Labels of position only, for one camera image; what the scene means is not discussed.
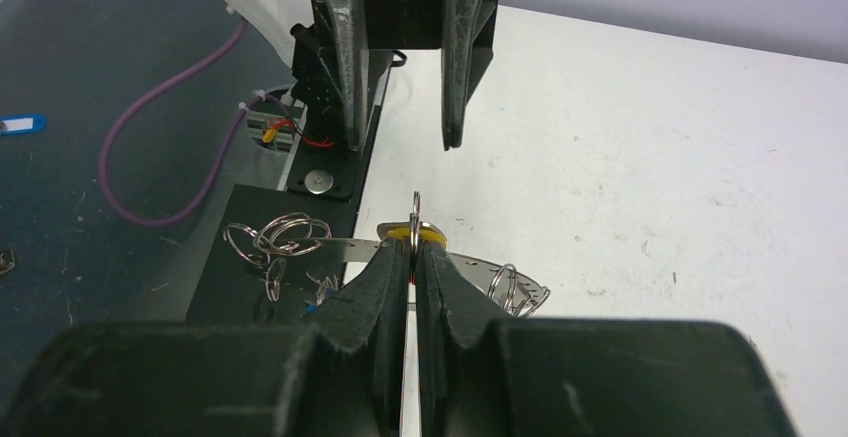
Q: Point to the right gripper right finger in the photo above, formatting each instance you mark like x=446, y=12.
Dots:
x=485, y=373

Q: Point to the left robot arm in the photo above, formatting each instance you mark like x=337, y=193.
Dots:
x=289, y=26

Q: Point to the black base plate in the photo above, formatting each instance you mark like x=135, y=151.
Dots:
x=266, y=263

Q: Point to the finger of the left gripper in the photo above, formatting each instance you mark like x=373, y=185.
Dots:
x=342, y=26
x=466, y=52

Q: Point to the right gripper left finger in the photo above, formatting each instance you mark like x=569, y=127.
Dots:
x=337, y=371

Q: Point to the key with yellow tag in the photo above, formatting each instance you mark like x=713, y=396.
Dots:
x=416, y=231

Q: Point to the spare blue key tag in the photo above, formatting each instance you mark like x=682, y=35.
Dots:
x=22, y=124

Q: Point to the key with blue tag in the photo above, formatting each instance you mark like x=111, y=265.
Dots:
x=311, y=305

